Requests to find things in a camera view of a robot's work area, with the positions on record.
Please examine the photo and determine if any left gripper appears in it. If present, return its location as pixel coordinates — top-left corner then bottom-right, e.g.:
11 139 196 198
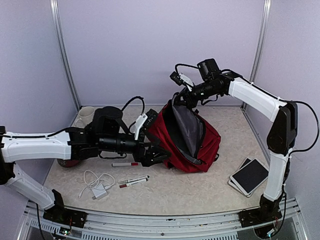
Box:
98 129 172 167

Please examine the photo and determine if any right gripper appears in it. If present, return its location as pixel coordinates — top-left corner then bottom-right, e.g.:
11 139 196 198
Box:
172 79 221 108

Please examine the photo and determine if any red backpack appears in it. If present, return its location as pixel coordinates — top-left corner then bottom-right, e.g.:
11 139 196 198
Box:
148 99 221 173

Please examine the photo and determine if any white tablet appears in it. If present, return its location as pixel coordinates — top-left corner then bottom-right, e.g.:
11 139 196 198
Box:
228 157 252 198
230 159 269 196

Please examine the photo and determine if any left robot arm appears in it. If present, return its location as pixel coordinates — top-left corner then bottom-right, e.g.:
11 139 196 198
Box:
0 106 171 223

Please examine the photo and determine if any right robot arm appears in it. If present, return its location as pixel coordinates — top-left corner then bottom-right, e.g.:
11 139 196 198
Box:
170 58 298 222

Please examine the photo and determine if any white marker red cap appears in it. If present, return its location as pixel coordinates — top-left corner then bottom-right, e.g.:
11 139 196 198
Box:
111 162 139 167

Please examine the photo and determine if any white marker black cap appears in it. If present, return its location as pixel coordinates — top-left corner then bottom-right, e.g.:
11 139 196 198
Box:
118 175 150 185

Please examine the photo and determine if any white marker dark-red cap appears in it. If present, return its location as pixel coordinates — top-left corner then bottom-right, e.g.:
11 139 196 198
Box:
119 178 148 189

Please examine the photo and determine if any white ceramic mug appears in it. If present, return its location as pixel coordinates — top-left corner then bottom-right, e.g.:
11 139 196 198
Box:
74 106 95 128

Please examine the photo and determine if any red patterned dish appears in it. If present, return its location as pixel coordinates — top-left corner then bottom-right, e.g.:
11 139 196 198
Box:
57 159 81 168

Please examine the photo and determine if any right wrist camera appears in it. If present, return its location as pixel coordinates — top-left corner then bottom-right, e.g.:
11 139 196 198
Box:
169 71 195 92

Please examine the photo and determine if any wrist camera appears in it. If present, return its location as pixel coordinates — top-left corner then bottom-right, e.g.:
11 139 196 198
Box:
129 109 158 141
169 71 195 92

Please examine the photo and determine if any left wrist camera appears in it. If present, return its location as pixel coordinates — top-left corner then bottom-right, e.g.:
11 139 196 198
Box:
129 109 158 141

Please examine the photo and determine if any white charger with cable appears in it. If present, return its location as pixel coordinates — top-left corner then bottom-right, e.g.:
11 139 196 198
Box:
78 170 116 200

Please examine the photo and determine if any right aluminium frame post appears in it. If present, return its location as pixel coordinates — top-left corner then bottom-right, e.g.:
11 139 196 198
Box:
240 0 272 112

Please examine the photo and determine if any aluminium frame post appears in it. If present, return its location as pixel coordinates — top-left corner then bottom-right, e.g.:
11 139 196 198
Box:
50 0 82 111
240 0 272 112

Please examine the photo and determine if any front aluminium rail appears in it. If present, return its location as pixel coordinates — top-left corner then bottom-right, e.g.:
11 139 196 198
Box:
14 198 312 240

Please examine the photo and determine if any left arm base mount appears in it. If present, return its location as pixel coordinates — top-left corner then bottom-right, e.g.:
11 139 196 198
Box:
43 209 88 228

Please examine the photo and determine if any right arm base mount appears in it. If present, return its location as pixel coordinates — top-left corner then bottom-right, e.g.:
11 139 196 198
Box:
238 208 282 228

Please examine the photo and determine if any left aluminium frame post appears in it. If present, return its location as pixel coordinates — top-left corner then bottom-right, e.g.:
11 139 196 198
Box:
50 0 82 111

